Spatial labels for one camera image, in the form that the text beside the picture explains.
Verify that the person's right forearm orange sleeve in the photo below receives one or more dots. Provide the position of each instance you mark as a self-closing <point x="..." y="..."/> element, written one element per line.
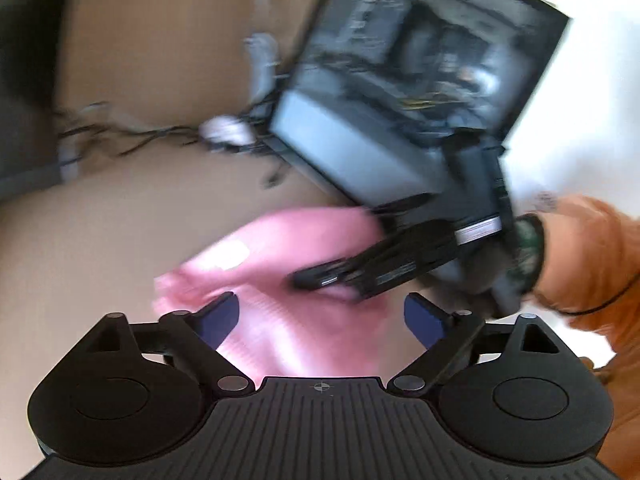
<point x="590" y="260"/>

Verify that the pink and white ribbed garment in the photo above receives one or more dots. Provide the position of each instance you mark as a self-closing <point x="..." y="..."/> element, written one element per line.
<point x="300" y="330"/>

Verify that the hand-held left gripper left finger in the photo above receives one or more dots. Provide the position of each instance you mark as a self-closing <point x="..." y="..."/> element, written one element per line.
<point x="222" y="317"/>

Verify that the large black monitor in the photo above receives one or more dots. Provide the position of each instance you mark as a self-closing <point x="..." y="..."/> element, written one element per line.
<point x="25" y="60"/>

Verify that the person's right hand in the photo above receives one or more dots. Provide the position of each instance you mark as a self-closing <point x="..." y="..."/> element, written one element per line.
<point x="487" y="280"/>

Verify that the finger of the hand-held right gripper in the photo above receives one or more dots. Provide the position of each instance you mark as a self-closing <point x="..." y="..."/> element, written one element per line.
<point x="350" y="270"/>
<point x="400" y="280"/>

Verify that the person's orange clothing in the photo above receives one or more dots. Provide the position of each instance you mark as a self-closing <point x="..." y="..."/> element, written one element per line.
<point x="622" y="410"/>

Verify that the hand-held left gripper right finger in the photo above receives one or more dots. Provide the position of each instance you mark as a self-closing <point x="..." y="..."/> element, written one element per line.
<point x="424" y="322"/>

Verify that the white power adapter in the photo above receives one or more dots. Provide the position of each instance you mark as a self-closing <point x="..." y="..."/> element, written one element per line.
<point x="225" y="130"/>

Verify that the black laptop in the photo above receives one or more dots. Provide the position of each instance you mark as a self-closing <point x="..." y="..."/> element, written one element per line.
<point x="415" y="60"/>

